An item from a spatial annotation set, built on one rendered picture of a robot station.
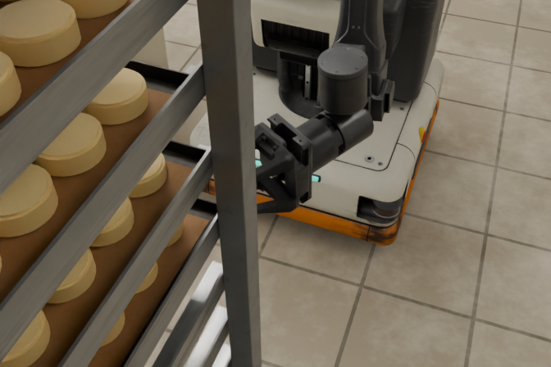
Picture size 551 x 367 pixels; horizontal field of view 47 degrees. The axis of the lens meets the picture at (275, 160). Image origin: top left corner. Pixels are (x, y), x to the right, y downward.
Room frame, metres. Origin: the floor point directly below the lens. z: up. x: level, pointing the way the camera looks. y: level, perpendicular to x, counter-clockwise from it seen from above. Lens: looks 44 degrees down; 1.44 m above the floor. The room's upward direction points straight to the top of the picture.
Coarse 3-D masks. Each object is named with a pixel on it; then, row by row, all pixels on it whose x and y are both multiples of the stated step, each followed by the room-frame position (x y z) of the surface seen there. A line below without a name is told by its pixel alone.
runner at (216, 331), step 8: (216, 312) 0.43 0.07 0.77; (224, 312) 0.43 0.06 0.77; (216, 320) 0.41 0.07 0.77; (224, 320) 0.40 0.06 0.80; (208, 328) 0.40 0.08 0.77; (216, 328) 0.40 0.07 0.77; (224, 328) 0.39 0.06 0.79; (208, 336) 0.39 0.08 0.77; (216, 336) 0.38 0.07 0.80; (224, 336) 0.39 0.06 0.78; (200, 344) 0.38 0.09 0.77; (208, 344) 0.38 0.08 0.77; (216, 344) 0.37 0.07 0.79; (192, 352) 0.37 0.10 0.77; (200, 352) 0.37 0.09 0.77; (208, 352) 0.36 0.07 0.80; (216, 352) 0.37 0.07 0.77; (192, 360) 0.36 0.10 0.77; (200, 360) 0.36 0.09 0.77; (208, 360) 0.35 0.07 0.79
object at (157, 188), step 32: (160, 160) 0.39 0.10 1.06; (160, 192) 0.37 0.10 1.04; (128, 224) 0.33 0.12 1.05; (96, 256) 0.30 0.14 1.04; (128, 256) 0.30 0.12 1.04; (64, 288) 0.26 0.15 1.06; (96, 288) 0.27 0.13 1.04; (64, 320) 0.25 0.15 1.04; (32, 352) 0.21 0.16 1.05; (64, 352) 0.22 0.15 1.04
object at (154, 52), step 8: (160, 32) 1.71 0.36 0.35; (152, 40) 1.66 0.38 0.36; (160, 40) 1.70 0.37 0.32; (144, 48) 1.61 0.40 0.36; (152, 48) 1.65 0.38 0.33; (160, 48) 1.70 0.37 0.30; (136, 56) 1.56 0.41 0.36; (144, 56) 1.60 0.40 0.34; (152, 56) 1.64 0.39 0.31; (160, 56) 1.69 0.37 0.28; (152, 64) 1.64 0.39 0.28; (160, 64) 1.68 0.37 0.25
